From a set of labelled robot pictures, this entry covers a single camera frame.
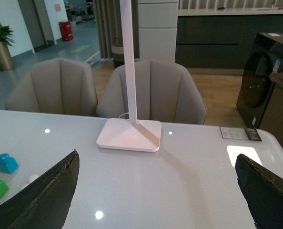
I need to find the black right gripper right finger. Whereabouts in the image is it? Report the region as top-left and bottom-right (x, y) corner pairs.
(235, 154), (283, 229)

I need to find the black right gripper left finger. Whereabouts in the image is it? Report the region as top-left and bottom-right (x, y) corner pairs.
(0, 151), (80, 229)

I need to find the white studded base plate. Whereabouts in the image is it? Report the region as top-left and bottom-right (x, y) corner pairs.
(21, 174), (40, 190)

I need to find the blue three-stud block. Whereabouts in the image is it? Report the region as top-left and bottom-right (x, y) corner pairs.
(0, 153), (19, 174)

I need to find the table label sticker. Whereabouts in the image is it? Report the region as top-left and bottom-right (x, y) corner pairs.
(220, 126), (262, 141)

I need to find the white desk lamp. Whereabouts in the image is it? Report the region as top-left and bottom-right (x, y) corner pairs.
(96, 0), (162, 152)

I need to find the beige chair left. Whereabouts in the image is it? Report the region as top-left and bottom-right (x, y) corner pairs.
(5, 58), (98, 116)

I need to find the beige chair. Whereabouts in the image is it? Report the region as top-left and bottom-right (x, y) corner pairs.
(5, 58), (98, 116)
(96, 60), (206, 125)

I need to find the black washing machine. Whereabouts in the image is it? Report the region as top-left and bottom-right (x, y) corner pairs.
(236, 32), (283, 128)

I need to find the beige chair right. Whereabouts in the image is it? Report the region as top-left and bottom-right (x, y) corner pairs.
(96, 60), (206, 125)

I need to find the dark counter cabinet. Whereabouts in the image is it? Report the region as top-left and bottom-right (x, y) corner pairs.
(175, 8), (283, 69)

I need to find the woven basket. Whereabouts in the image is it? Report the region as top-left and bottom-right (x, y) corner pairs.
(111, 38), (124, 68)

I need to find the potted green plant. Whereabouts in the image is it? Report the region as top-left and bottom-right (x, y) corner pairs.
(0, 23), (14, 71)

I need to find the red bin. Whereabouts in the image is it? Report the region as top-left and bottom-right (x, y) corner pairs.
(59, 21), (73, 42)

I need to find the grey curtain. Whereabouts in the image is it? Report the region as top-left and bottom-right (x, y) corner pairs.
(93, 0), (140, 59)

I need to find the white cabinet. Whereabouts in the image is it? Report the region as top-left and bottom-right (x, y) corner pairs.
(138, 0), (179, 62)

